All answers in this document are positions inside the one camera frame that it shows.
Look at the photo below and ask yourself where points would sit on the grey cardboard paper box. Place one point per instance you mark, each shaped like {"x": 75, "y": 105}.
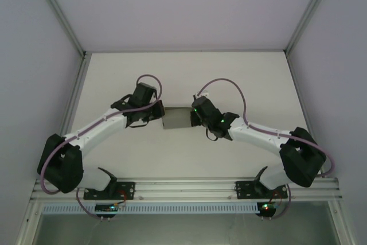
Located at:
{"x": 177, "y": 118}

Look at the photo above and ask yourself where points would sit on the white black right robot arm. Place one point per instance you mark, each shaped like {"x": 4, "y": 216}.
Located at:
{"x": 258, "y": 136}

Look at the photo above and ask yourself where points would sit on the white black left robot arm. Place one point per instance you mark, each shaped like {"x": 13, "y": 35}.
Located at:
{"x": 94, "y": 130}

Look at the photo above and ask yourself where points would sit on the aluminium left table edge rail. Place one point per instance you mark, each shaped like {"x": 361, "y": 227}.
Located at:
{"x": 77, "y": 84}

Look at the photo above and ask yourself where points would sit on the aluminium table edge rail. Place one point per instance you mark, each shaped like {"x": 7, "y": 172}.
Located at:
{"x": 77, "y": 84}
{"x": 296, "y": 84}

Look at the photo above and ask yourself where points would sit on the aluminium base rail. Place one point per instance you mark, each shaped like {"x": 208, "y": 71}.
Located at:
{"x": 183, "y": 187}

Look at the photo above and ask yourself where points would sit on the aluminium right table edge rail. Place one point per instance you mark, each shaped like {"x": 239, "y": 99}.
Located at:
{"x": 296, "y": 84}

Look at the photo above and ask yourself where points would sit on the aluminium left frame post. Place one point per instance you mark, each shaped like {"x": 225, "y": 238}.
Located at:
{"x": 58, "y": 12}

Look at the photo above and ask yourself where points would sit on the aluminium frame post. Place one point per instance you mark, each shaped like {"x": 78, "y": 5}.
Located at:
{"x": 58, "y": 12}
{"x": 311, "y": 11}

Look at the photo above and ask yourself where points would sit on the aluminium right frame post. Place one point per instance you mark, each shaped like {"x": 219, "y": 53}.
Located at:
{"x": 311, "y": 11}

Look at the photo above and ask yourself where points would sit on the aluminium left frame leg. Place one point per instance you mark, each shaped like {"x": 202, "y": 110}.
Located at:
{"x": 27, "y": 225}

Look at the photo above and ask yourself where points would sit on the aluminium frame leg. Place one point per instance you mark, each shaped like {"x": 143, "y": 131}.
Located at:
{"x": 27, "y": 225}
{"x": 341, "y": 225}

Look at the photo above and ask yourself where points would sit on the aluminium right frame leg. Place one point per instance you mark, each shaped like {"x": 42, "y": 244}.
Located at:
{"x": 341, "y": 225}

